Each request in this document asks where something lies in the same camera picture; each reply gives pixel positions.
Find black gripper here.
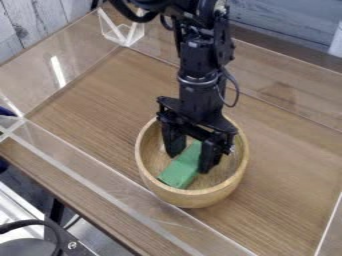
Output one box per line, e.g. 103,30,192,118
157,78,238,174

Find green rectangular block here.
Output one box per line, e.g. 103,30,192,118
158,140,202,189

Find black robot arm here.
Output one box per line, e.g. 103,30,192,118
109,0,238,173

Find brown wooden bowl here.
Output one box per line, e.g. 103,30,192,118
135,118,250,208

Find blue object at edge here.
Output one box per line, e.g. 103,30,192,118
0,106,16,117

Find clear acrylic tray wall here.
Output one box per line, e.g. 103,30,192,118
0,6,342,256

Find black metal bracket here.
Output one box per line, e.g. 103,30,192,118
58,228,99,256

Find black cable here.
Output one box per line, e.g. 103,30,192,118
0,219,65,256

